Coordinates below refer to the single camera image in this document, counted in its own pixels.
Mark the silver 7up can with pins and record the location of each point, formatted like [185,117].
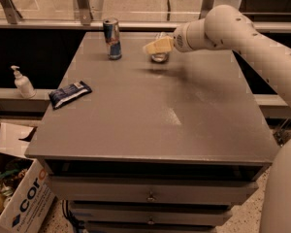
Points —
[160,57]

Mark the white cardboard box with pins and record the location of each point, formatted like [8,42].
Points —
[25,198]

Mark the dark blue snack packet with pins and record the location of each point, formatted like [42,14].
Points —
[67,94]

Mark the metal glass railing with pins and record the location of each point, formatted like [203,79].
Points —
[268,15]

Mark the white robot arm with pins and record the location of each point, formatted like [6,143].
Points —
[225,28]

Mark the blue silver Red Bull can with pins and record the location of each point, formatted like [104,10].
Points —
[112,38]

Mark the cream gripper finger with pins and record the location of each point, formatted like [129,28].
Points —
[161,45]

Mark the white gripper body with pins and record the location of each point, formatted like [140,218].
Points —
[180,41]

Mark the grey drawer cabinet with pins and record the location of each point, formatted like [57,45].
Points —
[154,148]

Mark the white pump dispenser bottle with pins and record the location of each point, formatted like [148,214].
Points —
[23,84]

